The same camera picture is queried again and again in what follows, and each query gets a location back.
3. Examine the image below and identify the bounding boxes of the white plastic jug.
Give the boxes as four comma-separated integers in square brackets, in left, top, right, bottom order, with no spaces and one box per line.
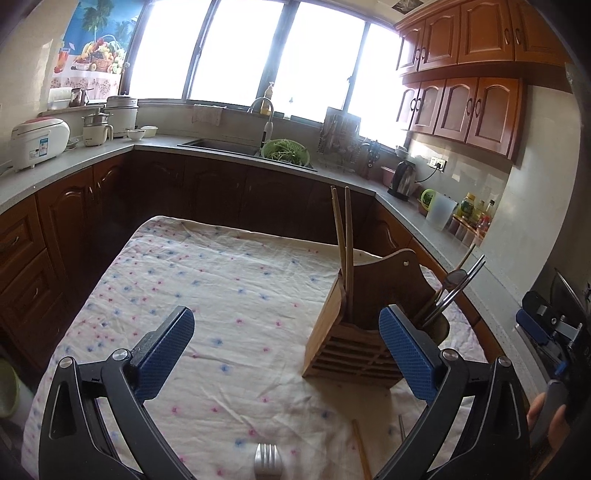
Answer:
[426,194,459,232]

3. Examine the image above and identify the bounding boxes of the wooden upper cabinets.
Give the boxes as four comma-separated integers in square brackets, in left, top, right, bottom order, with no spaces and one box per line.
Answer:
[394,0,573,162]

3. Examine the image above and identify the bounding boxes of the steel electric kettle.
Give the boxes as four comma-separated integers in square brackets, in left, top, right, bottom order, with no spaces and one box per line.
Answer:
[388,159,417,202]

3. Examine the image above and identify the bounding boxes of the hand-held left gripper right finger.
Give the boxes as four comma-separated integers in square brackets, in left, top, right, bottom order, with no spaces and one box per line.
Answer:
[373,304,533,480]

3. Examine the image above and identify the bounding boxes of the fruit wall poster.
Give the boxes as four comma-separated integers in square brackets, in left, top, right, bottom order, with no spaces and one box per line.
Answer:
[52,0,140,90]

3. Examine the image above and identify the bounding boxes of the large steel cooker pot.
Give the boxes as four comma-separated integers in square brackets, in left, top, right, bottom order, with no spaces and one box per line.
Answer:
[105,95,140,138]

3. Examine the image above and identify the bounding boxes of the wooden cabinets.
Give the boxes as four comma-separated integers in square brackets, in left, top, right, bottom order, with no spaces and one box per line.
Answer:
[394,0,573,162]
[0,152,504,384]

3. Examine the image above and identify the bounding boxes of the person's right hand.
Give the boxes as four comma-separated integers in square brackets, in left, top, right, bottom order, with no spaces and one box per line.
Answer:
[526,394,571,446]

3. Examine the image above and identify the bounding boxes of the white hanging cloth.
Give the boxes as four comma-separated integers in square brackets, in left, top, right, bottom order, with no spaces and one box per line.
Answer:
[191,104,227,126]

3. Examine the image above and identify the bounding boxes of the steel kitchen faucet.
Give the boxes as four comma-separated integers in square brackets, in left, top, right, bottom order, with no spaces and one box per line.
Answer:
[248,97,276,148]

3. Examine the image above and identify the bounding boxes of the wooden lower cabinets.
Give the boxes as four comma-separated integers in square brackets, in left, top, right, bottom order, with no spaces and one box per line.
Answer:
[0,152,504,384]

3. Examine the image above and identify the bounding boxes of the green colander with vegetables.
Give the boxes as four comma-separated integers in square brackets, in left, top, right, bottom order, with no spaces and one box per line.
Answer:
[261,138,311,166]

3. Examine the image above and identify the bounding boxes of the metal dish rack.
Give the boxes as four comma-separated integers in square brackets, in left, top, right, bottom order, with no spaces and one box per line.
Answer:
[318,106,362,163]

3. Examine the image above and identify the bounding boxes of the wooden chopstick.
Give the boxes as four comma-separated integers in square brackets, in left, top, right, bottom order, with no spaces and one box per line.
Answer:
[352,419,373,480]
[455,244,476,273]
[330,185,348,324]

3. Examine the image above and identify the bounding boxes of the small white electric pot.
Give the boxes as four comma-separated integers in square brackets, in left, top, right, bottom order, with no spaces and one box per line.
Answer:
[82,108,115,147]

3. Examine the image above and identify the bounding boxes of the metal fork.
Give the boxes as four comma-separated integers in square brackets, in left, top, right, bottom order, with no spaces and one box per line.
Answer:
[253,443,288,480]

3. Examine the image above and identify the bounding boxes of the row of condiment bottles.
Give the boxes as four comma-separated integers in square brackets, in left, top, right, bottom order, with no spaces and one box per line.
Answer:
[449,216,486,246]

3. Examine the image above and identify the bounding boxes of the steel kitchen sink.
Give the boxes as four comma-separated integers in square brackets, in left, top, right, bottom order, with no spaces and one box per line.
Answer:
[177,137,262,158]

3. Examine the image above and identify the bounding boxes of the grey kitchen countertop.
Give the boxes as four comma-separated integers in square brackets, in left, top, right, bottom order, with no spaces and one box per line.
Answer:
[0,131,550,393]

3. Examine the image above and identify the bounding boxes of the wooden utensil holder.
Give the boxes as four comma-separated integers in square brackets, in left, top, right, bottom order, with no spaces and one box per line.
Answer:
[301,248,451,391]

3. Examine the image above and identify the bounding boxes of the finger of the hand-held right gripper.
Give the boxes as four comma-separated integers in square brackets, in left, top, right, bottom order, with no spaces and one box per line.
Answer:
[522,290,561,325]
[515,308,557,354]

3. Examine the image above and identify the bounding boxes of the white rice cooker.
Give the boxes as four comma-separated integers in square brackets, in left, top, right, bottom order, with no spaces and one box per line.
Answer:
[11,117,71,172]

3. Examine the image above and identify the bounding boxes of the white dotted tablecloth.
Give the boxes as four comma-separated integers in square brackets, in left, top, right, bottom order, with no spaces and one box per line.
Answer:
[21,215,490,480]

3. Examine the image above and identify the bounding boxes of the metal spoon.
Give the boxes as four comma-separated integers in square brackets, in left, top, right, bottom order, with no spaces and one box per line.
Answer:
[413,270,468,326]

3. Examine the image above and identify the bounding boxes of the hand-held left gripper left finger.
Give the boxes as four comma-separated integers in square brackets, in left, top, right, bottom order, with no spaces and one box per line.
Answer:
[38,305,197,480]

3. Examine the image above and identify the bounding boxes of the kitchen window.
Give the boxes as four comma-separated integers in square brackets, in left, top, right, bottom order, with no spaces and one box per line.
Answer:
[122,0,408,131]

